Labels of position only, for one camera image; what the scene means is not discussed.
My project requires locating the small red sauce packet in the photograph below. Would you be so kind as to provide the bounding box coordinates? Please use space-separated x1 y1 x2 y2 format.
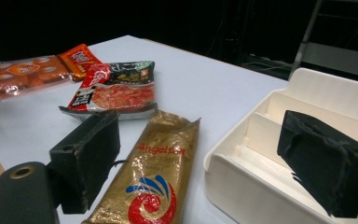
57 43 103 82

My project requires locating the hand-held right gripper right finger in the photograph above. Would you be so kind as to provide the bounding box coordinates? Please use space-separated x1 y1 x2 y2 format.
276 109 358 218

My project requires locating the white table mat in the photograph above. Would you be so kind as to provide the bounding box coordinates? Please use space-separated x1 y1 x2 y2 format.
0 35 290 224

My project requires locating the gold foil packet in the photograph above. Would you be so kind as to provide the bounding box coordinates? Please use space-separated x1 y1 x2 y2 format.
81 109 201 224

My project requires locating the white plastic organizer box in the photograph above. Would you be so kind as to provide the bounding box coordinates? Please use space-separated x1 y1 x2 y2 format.
202 67 358 224

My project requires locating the clear orange snack packet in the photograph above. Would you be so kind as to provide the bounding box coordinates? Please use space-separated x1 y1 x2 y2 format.
0 55 76 106

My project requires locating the grey metal stand frame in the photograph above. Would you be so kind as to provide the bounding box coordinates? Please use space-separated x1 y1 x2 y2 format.
288 0 358 85

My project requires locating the red and black food packet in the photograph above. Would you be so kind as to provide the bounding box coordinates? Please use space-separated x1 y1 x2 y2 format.
58 60 158 122

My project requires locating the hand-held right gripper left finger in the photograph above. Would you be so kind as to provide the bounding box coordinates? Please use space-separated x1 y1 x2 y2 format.
48 108 121 215

